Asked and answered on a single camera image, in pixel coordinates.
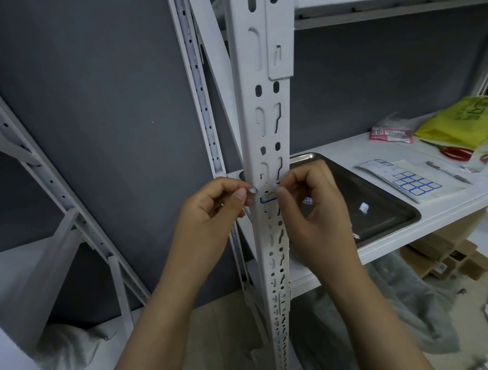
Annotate person's left hand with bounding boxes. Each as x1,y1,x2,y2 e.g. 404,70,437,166
167,177,254,290

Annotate person's right hand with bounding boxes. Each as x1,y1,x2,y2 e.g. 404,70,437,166
275,160,369,290

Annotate sheet of blue-bordered labels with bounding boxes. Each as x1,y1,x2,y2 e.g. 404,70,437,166
357,159,443,203

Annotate white perforated shelf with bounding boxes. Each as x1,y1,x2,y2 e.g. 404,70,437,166
224,0,296,370

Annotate person's right forearm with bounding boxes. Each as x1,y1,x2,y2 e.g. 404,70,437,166
327,265,435,370

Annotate person's left forearm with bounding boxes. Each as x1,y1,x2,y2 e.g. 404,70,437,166
114,265,214,370

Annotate person's grey clothing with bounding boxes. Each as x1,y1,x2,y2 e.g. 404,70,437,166
289,251,460,370

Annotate steel tray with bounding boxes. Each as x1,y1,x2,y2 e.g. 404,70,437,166
238,152,422,249

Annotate white metal shelving rack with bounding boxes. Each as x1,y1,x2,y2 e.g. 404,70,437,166
227,110,488,296

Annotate brown cardboard box piece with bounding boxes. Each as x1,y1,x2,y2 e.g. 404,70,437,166
400,221,488,283

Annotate white paper pad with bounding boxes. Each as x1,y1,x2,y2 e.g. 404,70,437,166
357,158,467,205

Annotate pink packet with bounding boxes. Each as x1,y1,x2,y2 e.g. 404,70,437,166
369,114,415,144

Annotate grey pen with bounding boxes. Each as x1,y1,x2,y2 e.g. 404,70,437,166
426,161,473,185

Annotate red scissors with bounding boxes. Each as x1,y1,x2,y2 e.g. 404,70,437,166
419,139,488,163

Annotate yellow-green plastic bag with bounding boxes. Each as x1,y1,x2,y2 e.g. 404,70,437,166
414,95,488,150

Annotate white-grey cloth bundle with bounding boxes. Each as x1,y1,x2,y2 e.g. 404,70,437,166
34,324,119,370

